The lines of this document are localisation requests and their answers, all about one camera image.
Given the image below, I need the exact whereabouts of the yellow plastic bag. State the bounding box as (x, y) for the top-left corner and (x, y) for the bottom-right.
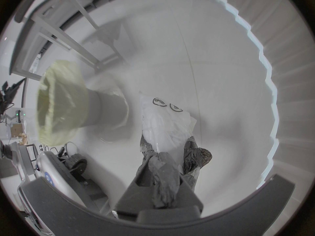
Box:
(36, 60), (129, 147)

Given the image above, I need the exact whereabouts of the white trash bin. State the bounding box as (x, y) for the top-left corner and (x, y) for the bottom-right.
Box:
(82, 88), (128, 128)

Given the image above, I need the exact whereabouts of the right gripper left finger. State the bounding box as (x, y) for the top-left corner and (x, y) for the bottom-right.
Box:
(114, 156), (155, 214)

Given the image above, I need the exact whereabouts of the white curtain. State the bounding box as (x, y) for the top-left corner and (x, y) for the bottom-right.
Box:
(197, 0), (315, 189)

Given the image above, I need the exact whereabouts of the black plastic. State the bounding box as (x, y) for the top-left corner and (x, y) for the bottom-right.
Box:
(140, 134), (212, 209)

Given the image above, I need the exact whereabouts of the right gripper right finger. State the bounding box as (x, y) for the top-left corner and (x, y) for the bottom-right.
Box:
(176, 175), (204, 218)

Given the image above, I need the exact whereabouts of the cardboard box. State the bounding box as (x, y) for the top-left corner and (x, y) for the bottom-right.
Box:
(10, 124), (24, 138)

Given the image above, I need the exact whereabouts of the white chair with grey seat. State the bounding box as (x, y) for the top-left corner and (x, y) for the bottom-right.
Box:
(10, 0), (123, 80)

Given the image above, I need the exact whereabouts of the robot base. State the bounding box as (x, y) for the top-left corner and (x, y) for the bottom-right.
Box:
(36, 151), (114, 214)

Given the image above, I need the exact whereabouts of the clear printed wrapper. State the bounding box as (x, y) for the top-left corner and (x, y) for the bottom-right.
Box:
(139, 91), (197, 154)

